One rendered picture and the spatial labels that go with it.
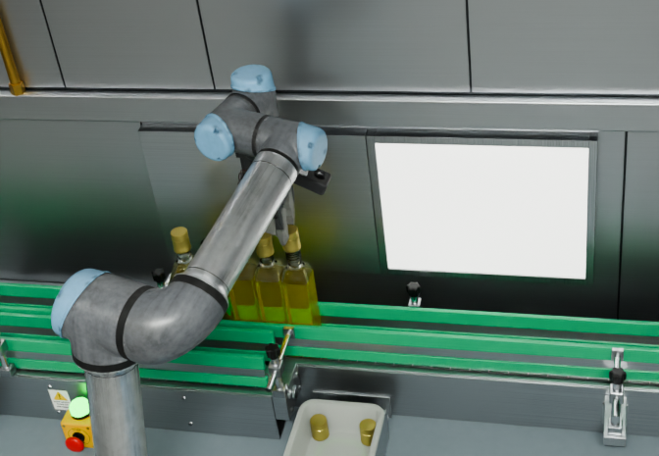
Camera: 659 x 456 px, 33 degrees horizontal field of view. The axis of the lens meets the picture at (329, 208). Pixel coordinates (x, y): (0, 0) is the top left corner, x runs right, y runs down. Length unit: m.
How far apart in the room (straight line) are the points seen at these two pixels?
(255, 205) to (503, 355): 0.68
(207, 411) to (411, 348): 0.44
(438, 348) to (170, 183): 0.64
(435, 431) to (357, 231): 0.43
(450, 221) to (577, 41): 0.45
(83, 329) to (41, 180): 0.82
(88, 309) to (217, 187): 0.66
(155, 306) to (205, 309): 0.07
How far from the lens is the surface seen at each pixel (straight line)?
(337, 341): 2.24
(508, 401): 2.25
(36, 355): 2.40
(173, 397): 2.31
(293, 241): 2.13
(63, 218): 2.52
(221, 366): 2.23
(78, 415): 2.36
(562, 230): 2.19
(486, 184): 2.14
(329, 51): 2.07
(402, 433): 2.29
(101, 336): 1.69
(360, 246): 2.27
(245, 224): 1.72
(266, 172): 1.77
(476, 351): 2.19
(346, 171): 2.17
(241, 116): 1.87
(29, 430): 2.51
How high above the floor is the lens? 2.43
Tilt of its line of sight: 35 degrees down
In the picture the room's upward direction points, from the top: 8 degrees counter-clockwise
